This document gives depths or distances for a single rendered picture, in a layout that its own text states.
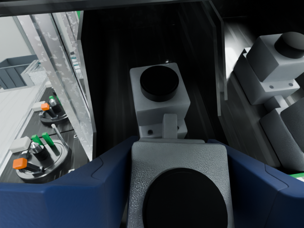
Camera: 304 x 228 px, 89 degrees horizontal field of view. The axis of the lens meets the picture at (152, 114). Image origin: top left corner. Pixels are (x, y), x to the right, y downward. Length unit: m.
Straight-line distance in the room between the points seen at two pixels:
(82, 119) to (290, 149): 0.22
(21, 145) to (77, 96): 0.51
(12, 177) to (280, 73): 0.63
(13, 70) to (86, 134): 2.08
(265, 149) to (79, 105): 0.21
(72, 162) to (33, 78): 1.02
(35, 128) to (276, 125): 0.72
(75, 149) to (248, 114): 0.49
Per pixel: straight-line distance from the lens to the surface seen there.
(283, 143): 0.21
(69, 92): 0.17
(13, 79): 2.31
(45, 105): 0.65
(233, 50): 0.30
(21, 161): 0.47
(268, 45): 0.22
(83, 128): 0.20
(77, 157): 0.54
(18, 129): 0.81
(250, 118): 0.23
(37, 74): 1.45
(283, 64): 0.21
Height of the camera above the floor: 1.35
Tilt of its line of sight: 37 degrees down
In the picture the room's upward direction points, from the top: 4 degrees counter-clockwise
